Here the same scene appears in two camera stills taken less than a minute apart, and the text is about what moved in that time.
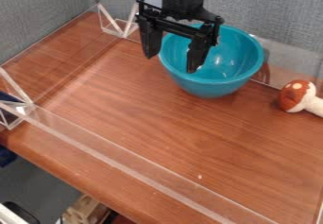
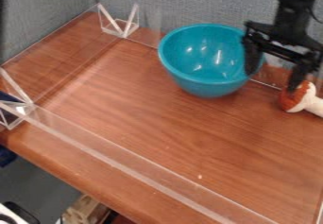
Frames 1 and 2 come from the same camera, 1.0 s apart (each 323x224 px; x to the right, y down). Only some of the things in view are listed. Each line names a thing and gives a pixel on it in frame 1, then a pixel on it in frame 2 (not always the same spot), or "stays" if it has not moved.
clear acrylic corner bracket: x=116 y=26 stays
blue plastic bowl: x=229 y=69 stays
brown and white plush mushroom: x=298 y=97 stays
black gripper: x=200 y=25 -> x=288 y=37
